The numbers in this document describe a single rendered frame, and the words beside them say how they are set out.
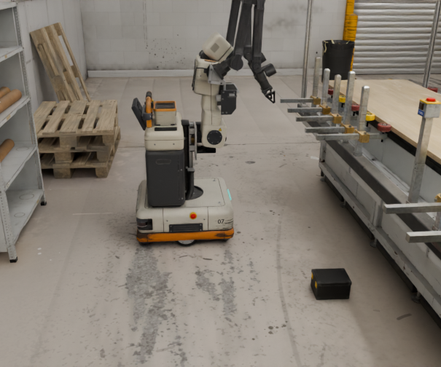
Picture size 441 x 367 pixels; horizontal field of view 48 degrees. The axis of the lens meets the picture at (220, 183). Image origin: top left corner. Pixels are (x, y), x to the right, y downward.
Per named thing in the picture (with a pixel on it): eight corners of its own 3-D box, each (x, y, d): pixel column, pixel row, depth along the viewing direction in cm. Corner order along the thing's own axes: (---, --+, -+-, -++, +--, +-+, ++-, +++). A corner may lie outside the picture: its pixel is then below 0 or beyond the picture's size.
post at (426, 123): (409, 207, 237) (425, 117, 220) (404, 203, 242) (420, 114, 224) (418, 207, 238) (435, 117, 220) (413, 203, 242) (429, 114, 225)
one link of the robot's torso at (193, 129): (188, 160, 338) (187, 125, 328) (186, 147, 364) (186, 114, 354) (227, 159, 340) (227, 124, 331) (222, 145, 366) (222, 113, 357)
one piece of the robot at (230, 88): (214, 115, 321) (215, 82, 313) (211, 105, 347) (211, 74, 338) (239, 114, 323) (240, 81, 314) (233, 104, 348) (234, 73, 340)
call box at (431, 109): (423, 119, 219) (426, 102, 216) (416, 115, 225) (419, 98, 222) (439, 119, 219) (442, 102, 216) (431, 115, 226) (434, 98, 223)
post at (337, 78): (329, 142, 354) (336, 75, 335) (328, 140, 357) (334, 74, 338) (334, 142, 354) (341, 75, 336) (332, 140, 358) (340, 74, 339)
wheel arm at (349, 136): (316, 142, 295) (317, 135, 293) (315, 140, 298) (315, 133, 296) (386, 140, 299) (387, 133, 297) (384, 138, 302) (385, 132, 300)
